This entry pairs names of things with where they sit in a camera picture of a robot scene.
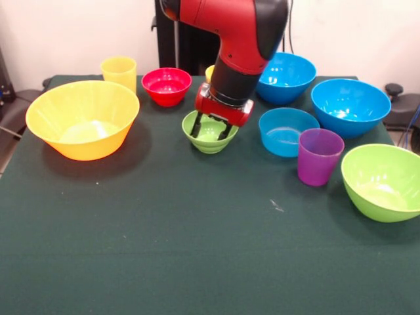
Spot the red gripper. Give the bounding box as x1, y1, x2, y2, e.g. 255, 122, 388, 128
191, 83, 255, 141

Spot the small green bowl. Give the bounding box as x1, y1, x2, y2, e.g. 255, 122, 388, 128
181, 110, 240, 154

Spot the small red bowl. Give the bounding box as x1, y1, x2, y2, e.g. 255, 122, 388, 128
141, 67, 193, 108

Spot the small blue ridged bowl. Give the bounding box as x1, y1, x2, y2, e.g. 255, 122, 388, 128
258, 107, 321, 158

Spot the black robot column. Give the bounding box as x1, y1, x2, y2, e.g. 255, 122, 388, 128
151, 0, 220, 77

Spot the large blue bowl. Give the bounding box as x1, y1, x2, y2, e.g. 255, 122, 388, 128
310, 78, 392, 139
255, 52, 318, 106

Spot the dark green tablecloth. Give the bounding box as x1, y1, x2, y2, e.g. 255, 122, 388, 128
0, 74, 420, 315

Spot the translucent yellow-green cup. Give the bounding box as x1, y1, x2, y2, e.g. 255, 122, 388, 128
100, 56, 138, 95

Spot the purple cup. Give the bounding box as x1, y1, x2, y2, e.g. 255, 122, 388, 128
297, 128, 345, 187

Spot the large orange bowl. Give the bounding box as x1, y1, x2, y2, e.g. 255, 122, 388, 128
25, 80, 140, 161

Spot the large green bowl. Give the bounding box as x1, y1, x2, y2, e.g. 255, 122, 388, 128
341, 143, 420, 223

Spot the black wall cable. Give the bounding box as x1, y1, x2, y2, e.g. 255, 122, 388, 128
287, 0, 295, 55

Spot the black robot pedestal leg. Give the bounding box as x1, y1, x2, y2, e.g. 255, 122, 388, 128
382, 83, 420, 133
0, 87, 35, 138

